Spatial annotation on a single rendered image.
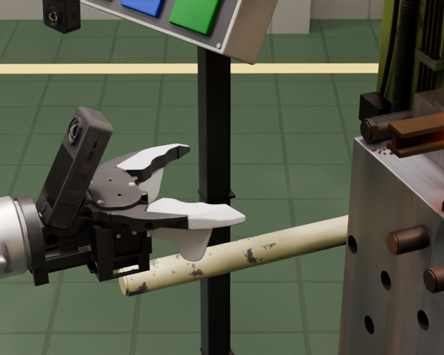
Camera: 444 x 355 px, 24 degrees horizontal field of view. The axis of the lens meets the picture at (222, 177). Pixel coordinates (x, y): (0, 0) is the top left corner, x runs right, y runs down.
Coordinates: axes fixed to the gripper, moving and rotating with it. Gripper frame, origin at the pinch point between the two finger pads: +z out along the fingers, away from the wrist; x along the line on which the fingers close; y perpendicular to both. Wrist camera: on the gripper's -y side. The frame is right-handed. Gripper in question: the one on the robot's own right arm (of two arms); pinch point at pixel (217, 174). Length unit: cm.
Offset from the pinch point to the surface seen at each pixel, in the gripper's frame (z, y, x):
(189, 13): 13.7, 0.4, -43.5
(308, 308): 61, 100, -92
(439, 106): 30.7, 1.3, -6.9
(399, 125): 21.1, -1.2, -0.3
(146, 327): 23, 100, -100
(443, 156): 30.7, 7.0, -4.9
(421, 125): 23.2, -1.2, 0.7
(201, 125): 21, 26, -58
